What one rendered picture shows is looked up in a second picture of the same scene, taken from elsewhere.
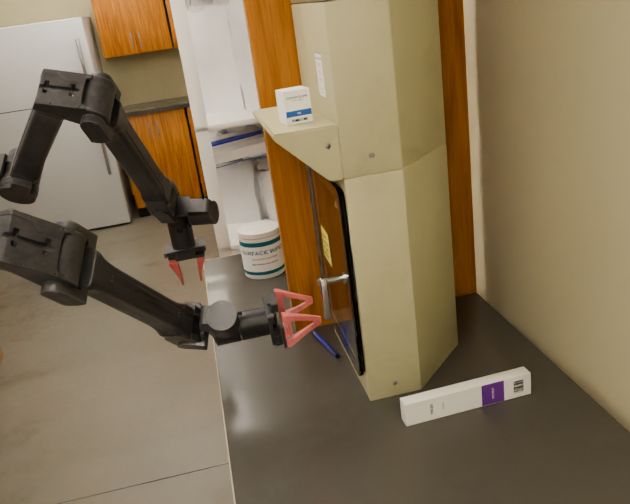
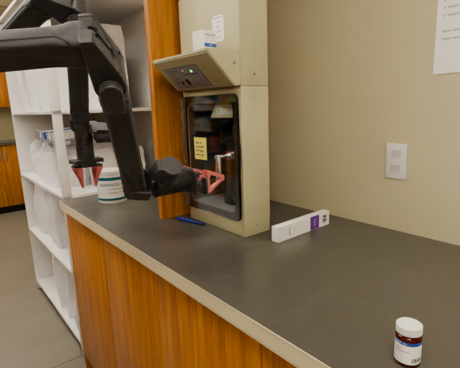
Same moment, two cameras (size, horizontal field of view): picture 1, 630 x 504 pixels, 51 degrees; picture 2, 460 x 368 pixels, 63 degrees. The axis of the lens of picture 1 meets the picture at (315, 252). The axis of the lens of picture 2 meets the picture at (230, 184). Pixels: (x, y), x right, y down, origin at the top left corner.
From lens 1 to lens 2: 0.67 m
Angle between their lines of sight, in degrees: 30
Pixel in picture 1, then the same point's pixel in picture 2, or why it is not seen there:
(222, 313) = (172, 163)
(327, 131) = (234, 52)
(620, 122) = (372, 65)
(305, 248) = not seen: hidden behind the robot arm
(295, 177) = (169, 113)
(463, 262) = not seen: hidden behind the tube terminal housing
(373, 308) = (250, 172)
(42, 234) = (108, 42)
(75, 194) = not seen: outside the picture
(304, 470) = (236, 268)
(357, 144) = (248, 65)
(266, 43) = (158, 24)
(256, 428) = (181, 258)
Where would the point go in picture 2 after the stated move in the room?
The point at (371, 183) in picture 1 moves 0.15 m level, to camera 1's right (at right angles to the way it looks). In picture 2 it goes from (253, 91) to (292, 90)
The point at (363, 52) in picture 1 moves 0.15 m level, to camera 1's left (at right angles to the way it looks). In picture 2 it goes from (253, 10) to (207, 6)
